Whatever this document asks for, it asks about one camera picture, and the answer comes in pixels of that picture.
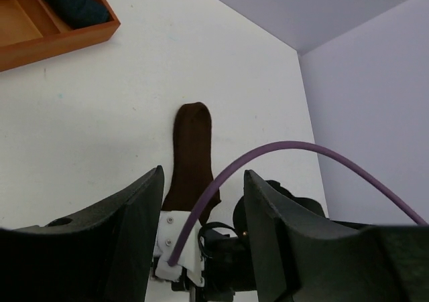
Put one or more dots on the orange wooden divider tray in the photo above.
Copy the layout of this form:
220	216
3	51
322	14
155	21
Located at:
32	31

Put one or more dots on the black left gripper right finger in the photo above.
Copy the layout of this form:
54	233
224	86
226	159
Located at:
300	256

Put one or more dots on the brown sock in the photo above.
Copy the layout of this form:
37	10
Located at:
192	172

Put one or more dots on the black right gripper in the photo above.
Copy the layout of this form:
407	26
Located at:
228	263

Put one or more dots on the dark teal rolled sock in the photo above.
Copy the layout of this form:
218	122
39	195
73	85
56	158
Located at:
80	13

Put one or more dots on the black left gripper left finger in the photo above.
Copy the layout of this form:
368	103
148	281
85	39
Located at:
100	253

